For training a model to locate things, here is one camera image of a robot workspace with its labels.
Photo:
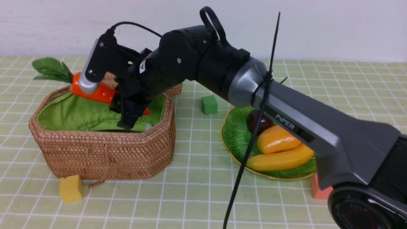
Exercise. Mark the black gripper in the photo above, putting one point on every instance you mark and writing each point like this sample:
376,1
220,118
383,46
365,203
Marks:
135,94

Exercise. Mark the purple toy mangosteen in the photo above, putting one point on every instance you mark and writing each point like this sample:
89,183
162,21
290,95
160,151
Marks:
252,119

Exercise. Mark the orange yellow toy mango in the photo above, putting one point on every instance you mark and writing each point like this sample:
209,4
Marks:
276,139

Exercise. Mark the yellow toy banana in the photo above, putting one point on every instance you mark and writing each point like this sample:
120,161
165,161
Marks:
281,161

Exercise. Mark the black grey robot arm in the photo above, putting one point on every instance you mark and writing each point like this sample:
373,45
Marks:
364,161

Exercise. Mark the woven wicker basket green lining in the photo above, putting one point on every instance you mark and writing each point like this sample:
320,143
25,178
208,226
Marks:
107,155

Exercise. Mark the green wooden cube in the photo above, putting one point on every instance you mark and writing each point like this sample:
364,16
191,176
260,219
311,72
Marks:
209,105

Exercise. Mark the green leaf-shaped plate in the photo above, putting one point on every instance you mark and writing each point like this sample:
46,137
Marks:
236,137

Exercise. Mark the yellow wooden cube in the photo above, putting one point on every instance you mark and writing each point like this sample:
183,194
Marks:
71,188

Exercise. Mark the green checkered tablecloth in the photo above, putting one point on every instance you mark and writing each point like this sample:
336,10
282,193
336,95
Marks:
194,191

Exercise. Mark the salmon red wooden cube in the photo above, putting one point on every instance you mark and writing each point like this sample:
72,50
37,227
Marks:
317,192

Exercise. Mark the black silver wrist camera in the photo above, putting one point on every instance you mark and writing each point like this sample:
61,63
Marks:
98,62

